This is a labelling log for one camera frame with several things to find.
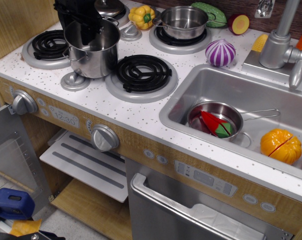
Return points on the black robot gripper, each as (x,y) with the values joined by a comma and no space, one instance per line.
(82,11)

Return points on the tall steel stock pot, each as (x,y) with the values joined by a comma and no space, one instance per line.
(97,59)

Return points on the steel pot lid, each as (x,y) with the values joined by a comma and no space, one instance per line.
(109,8)

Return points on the back left stove burner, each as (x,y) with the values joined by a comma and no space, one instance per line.
(117,15)

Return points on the stove burner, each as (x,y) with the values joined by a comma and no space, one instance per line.
(45,51)
(142,79)
(161,41)
(117,15)

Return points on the front left stove burner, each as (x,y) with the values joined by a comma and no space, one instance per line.
(45,51)

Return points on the front right stove burner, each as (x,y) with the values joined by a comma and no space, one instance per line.
(142,79)

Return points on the back right stove burner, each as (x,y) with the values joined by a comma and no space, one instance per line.
(161,41)

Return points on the small steel pot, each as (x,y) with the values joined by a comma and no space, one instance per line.
(183,22)

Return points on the back stovetop silver knob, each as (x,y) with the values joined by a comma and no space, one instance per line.
(130,33)

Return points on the stovetop silver knob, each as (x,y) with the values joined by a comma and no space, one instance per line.
(74,82)
(130,33)

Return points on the front stovetop silver knob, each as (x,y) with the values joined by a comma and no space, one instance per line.
(74,82)

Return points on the yellow toy bell pepper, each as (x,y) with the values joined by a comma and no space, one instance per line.
(142,17)

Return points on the oven clock display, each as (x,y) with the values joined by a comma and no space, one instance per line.
(64,116)

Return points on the left oven dial knob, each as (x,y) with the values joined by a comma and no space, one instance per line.
(23,103)

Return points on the oven dial knob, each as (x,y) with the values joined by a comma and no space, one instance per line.
(103,138)
(23,103)

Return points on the right oven dial knob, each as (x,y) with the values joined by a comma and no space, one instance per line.
(103,138)

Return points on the green toy cucumber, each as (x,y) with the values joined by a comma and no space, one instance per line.
(217,18)

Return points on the white oven rack shelf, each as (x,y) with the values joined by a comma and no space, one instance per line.
(76,157)

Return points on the purple toy onion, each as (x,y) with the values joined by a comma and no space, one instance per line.
(220,53)

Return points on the red toy fruit half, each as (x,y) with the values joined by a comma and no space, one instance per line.
(238,24)

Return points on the open oven door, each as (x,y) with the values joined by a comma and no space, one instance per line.
(19,166)

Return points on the red toy chili pepper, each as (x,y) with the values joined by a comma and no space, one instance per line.
(218,127)

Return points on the yellow toy corn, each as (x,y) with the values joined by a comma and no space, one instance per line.
(259,43)

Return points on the silver toy faucet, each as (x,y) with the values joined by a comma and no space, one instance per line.
(278,60)

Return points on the silver dishwasher door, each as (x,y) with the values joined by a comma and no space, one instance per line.
(162,208)

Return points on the blue clamp tool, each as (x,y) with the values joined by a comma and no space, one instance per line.
(15,204)

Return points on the yellow cloth scrap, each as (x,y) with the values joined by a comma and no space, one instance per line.
(25,227)

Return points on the orange toy pumpkin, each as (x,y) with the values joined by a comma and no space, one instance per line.
(281,145)

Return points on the steel saucepan with handle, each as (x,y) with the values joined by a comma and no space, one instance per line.
(228,113)

